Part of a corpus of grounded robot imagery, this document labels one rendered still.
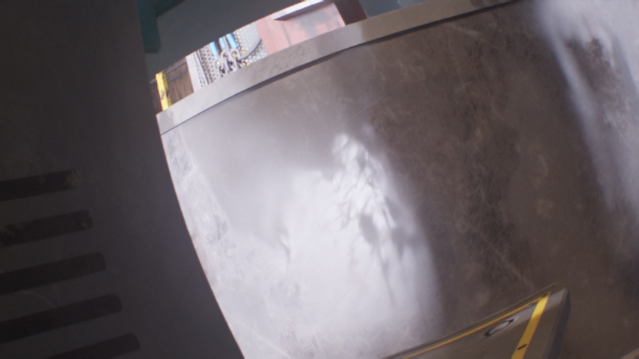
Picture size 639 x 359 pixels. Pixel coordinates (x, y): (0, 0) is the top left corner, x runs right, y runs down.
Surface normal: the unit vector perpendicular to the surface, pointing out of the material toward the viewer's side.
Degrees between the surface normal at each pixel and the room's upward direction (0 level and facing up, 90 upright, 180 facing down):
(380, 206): 90
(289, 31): 90
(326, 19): 90
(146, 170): 90
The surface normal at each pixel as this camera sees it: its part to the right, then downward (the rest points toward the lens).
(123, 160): 0.86, -0.33
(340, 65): -0.41, 0.09
